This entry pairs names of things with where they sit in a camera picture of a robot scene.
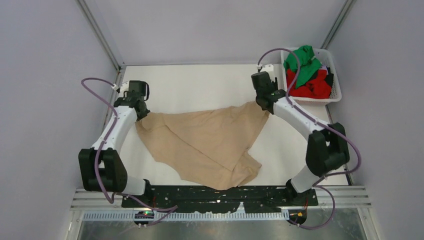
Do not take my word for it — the beige t shirt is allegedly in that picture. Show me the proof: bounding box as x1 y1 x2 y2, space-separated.
135 101 269 190

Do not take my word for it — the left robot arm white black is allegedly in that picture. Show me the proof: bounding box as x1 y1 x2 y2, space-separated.
78 78 154 207

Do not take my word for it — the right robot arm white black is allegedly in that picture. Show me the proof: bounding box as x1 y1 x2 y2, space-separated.
251 71 350 205

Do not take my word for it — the green t shirt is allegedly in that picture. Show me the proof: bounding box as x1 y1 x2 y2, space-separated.
283 45 322 89

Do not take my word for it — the red t shirt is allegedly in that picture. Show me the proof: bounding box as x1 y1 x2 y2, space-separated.
289 81 333 99

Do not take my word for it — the black garment in basket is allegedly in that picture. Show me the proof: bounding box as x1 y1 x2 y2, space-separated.
307 65 334 88

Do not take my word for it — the white plastic laundry basket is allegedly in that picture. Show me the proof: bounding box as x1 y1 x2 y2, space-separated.
279 48 342 106

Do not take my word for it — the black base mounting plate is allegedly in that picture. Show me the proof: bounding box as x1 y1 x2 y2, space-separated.
136 185 318 214

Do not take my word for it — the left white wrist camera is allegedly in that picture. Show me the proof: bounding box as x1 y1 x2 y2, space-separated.
111 81 130 94

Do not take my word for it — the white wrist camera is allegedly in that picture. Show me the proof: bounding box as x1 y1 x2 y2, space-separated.
256 64 274 73
111 81 130 94

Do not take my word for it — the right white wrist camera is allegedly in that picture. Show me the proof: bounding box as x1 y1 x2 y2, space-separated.
256 64 274 73

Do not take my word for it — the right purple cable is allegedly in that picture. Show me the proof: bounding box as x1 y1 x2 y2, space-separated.
257 47 363 231

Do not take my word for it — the aluminium frame rail front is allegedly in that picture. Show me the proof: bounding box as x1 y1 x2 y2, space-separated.
71 185 372 210

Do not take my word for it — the white slotted cable duct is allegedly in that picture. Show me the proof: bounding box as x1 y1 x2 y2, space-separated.
82 210 289 222

